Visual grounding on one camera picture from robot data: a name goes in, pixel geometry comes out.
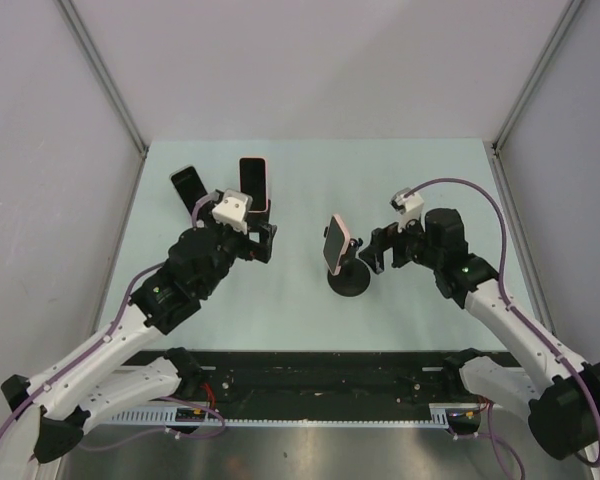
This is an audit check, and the black block phone stand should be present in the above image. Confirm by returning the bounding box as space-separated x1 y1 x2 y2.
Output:
249 200 272 225

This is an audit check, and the black phone on clear stand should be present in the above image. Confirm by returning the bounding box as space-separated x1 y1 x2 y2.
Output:
170 165 208 215

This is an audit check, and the black round-base phone stand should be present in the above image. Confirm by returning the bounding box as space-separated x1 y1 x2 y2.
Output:
327 237 371 298

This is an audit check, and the white slotted cable duct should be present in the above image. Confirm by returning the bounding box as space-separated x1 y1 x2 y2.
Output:
104 405 461 429

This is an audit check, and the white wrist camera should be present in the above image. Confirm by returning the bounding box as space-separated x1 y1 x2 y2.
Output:
390 188 425 232
212 189 252 235

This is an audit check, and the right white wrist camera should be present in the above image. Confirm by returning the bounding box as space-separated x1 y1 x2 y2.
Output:
390 188 425 232

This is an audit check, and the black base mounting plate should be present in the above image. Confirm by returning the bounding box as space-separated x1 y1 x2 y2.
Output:
192 348 482 423

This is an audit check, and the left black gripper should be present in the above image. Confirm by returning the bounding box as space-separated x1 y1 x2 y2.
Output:
198 201 275 297

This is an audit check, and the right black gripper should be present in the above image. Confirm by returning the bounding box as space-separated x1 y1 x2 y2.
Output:
358 209 442 275

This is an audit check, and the pink phone on block stand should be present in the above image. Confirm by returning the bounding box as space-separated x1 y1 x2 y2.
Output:
239 157 269 213

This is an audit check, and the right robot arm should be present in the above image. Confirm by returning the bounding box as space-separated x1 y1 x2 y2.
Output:
360 208 600 460

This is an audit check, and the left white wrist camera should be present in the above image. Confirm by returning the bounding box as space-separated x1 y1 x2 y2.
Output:
212 189 252 235

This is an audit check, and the pink case phone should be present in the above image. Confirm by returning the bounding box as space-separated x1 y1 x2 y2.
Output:
323 214 351 276

